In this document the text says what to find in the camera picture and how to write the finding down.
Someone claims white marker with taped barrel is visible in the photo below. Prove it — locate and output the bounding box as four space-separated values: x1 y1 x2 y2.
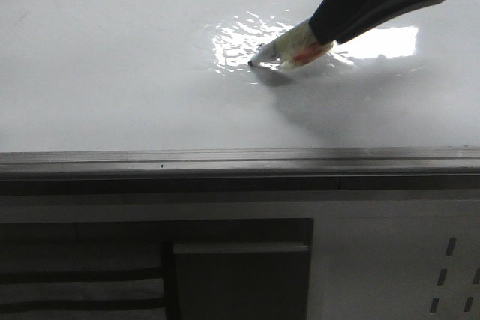
248 20 334 70

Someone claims white perforated base panel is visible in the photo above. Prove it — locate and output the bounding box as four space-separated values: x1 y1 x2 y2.
1 190 479 319

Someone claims grey square block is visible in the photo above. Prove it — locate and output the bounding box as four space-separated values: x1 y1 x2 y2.
174 245 311 319

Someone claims dark slatted panel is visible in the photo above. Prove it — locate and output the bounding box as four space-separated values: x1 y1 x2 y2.
1 219 313 319

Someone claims white whiteboard with aluminium frame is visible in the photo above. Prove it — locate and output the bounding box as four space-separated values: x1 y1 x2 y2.
1 0 479 194

